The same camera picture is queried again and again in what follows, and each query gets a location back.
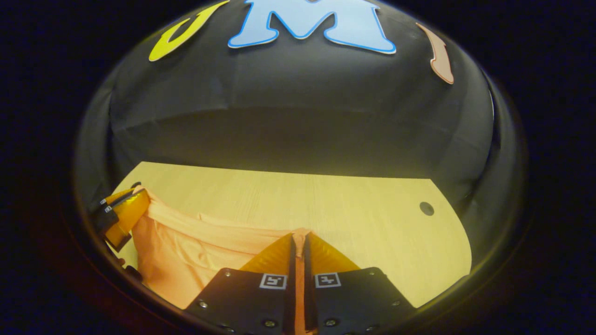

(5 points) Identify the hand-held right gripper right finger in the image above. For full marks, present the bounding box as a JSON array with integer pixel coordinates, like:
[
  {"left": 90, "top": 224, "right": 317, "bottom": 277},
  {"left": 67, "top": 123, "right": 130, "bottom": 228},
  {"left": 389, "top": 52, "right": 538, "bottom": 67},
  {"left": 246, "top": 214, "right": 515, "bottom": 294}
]
[{"left": 304, "top": 232, "right": 417, "bottom": 335}]

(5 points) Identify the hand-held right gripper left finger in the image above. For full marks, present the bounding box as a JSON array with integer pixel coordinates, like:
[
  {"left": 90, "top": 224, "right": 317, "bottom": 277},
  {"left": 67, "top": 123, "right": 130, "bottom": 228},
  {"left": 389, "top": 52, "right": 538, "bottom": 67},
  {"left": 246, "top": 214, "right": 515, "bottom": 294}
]
[{"left": 184, "top": 233, "right": 297, "bottom": 335}]

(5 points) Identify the orange T-shirt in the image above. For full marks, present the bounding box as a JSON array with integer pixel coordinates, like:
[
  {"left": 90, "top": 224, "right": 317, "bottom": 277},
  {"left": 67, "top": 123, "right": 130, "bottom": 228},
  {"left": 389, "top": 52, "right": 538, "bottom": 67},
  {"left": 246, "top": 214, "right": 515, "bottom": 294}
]
[{"left": 132, "top": 186, "right": 312, "bottom": 335}]

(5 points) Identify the black backdrop cloth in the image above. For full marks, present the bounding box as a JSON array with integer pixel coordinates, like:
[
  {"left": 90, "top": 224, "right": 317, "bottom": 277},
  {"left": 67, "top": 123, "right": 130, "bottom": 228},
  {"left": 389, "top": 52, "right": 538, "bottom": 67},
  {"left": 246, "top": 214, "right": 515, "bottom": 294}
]
[{"left": 74, "top": 0, "right": 529, "bottom": 280}]

